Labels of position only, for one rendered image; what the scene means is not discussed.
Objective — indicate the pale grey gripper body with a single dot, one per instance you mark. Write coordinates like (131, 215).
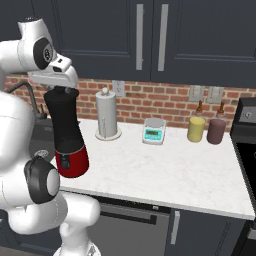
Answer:
(56, 78)

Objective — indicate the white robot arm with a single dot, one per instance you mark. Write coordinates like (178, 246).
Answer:
(13, 133)

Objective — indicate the black blender with red base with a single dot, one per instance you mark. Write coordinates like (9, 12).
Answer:
(68, 133)

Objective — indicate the yellow bottle with brown top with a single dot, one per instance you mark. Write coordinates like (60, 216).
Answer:
(196, 128)

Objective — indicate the maroon bottle with brown top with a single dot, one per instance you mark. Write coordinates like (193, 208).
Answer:
(216, 131)

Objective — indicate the dark curved tap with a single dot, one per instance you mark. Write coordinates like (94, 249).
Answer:
(31, 91)

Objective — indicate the white paper towel holder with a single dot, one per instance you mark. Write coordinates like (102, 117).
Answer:
(106, 113)

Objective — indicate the dark sink basin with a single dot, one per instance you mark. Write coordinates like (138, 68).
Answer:
(41, 138)

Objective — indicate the dark blue upper cupboard door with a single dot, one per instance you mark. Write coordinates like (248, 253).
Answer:
(100, 33)
(13, 15)
(213, 40)

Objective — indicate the dark blue cupboard door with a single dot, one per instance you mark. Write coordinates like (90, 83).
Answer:
(13, 15)
(213, 40)
(206, 238)
(100, 33)

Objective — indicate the white teal kitchen scale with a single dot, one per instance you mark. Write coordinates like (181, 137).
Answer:
(154, 132)

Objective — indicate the dark blue lower cupboard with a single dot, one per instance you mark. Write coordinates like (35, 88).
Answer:
(30, 241)

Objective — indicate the dark grey dishwasher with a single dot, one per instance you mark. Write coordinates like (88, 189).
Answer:
(133, 236)

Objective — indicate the grey stove knob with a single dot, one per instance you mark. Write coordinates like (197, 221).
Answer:
(248, 114)

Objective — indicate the black stove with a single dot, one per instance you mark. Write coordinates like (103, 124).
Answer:
(245, 156)

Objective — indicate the dark blue lower cupboard door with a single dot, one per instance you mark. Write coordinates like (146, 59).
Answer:
(206, 238)

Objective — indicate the grey wall socket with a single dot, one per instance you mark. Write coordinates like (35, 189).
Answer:
(118, 88)

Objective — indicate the grey wall switch plate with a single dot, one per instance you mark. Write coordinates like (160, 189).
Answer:
(196, 93)
(215, 95)

